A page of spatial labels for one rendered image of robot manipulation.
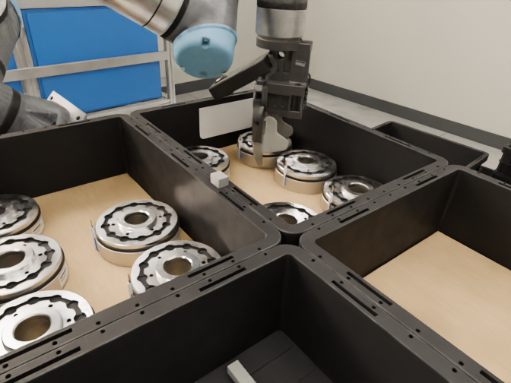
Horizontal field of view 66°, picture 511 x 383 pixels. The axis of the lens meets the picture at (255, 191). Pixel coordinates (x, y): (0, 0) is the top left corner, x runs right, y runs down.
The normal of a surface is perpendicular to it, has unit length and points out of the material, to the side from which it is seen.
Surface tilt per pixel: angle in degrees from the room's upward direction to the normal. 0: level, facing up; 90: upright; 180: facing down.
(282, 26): 89
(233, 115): 90
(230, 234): 90
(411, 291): 0
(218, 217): 90
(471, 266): 0
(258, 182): 0
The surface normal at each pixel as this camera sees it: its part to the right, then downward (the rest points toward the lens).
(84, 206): 0.04, -0.86
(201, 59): -0.04, 0.92
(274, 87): -0.21, 0.50
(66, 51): 0.68, 0.40
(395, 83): -0.73, 0.32
